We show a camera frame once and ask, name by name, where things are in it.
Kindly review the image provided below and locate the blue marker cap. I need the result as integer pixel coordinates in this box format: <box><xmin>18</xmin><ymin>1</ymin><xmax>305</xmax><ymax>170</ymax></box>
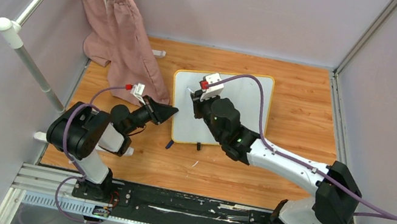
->
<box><xmin>165</xmin><ymin>140</ymin><xmax>174</xmax><ymax>149</ymax></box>

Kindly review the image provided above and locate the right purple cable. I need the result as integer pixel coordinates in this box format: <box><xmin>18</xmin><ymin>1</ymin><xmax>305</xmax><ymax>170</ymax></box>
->
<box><xmin>175</xmin><ymin>66</ymin><xmax>397</xmax><ymax>224</ymax></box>

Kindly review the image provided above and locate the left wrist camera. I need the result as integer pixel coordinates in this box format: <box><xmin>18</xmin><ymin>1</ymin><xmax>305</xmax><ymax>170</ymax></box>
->
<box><xmin>125</xmin><ymin>83</ymin><xmax>146</xmax><ymax>106</ymax></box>

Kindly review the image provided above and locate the yellow framed whiteboard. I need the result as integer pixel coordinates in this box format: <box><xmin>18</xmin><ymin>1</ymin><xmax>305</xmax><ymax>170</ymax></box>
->
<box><xmin>171</xmin><ymin>70</ymin><xmax>275</xmax><ymax>163</ymax></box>

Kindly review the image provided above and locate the metal clothes rack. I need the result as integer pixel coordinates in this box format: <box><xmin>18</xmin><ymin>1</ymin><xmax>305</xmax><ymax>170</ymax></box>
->
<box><xmin>0</xmin><ymin>0</ymin><xmax>176</xmax><ymax>161</ymax></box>

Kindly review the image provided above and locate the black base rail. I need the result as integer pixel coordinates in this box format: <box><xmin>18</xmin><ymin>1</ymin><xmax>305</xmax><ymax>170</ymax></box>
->
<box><xmin>7</xmin><ymin>160</ymin><xmax>375</xmax><ymax>224</ymax></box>

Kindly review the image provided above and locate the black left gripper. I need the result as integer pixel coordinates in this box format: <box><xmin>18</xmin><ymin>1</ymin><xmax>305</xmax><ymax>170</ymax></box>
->
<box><xmin>123</xmin><ymin>93</ymin><xmax>180</xmax><ymax>144</ymax></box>

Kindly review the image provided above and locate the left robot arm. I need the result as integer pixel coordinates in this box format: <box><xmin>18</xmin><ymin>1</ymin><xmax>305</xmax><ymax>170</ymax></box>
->
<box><xmin>46</xmin><ymin>95</ymin><xmax>178</xmax><ymax>202</ymax></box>

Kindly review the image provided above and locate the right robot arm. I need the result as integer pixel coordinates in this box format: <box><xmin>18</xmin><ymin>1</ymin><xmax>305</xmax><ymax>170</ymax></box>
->
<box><xmin>190</xmin><ymin>90</ymin><xmax>361</xmax><ymax>224</ymax></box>

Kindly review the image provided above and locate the purple cable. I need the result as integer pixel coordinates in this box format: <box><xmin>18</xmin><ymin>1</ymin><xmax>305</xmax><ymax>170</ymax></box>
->
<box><xmin>48</xmin><ymin>75</ymin><xmax>135</xmax><ymax>224</ymax></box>
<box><xmin>175</xmin><ymin>66</ymin><xmax>397</xmax><ymax>224</ymax></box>

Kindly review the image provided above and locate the pink cloth garment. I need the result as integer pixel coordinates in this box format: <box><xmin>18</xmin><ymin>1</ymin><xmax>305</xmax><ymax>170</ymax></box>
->
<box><xmin>82</xmin><ymin>0</ymin><xmax>170</xmax><ymax>104</ymax></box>

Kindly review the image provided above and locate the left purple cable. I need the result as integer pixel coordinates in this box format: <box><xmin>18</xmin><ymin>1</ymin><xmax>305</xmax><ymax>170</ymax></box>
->
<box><xmin>48</xmin><ymin>75</ymin><xmax>135</xmax><ymax>224</ymax></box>

